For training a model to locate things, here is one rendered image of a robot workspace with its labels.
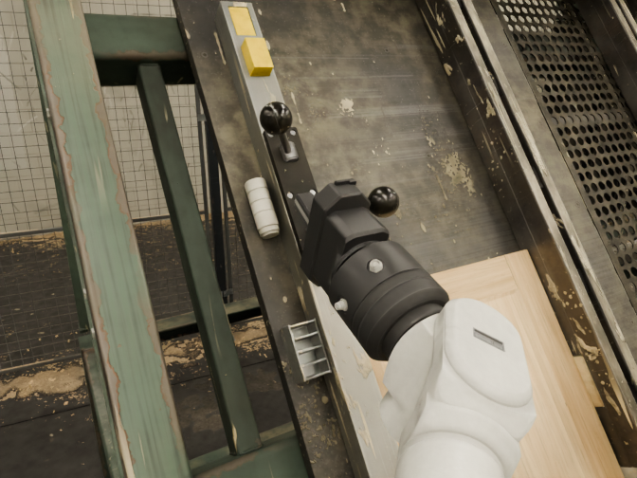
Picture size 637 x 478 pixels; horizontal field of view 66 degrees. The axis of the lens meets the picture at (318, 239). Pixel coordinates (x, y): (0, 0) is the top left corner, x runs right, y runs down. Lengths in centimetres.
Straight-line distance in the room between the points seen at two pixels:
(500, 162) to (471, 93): 14
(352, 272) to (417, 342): 9
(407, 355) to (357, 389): 23
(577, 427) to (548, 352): 11
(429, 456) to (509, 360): 9
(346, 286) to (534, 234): 52
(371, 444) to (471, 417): 32
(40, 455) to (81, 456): 18
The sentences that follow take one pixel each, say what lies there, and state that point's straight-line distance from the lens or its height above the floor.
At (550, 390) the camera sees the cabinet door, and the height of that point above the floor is 111.
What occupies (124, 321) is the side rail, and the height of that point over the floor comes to 132.
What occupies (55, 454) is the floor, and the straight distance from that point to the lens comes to 257.
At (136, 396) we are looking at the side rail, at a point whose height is 126.
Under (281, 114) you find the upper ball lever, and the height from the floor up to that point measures 152.
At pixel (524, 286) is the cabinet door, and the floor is 123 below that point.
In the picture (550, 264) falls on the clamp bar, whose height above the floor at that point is 127.
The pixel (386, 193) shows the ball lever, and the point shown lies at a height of 143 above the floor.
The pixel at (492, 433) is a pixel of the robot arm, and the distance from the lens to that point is 33.
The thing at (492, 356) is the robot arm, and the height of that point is 139.
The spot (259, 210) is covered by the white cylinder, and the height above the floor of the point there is 139.
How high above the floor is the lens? 157
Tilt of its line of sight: 19 degrees down
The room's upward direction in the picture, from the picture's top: straight up
